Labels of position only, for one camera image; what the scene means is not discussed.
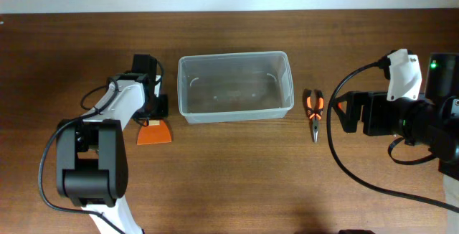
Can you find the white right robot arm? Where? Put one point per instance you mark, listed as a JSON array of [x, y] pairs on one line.
[[416, 110]]

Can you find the orange long nose pliers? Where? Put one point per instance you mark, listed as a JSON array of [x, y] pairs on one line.
[[314, 113]]

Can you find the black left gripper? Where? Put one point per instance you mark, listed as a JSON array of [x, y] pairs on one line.
[[160, 106]]

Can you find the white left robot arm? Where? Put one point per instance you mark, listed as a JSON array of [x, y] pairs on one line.
[[91, 166]]

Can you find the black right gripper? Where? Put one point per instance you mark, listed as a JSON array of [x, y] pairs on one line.
[[356, 111]]

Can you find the clear plastic container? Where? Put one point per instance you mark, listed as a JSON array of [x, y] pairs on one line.
[[243, 86]]

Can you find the red scraper wooden handle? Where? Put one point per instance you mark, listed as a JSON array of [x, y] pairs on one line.
[[157, 132]]

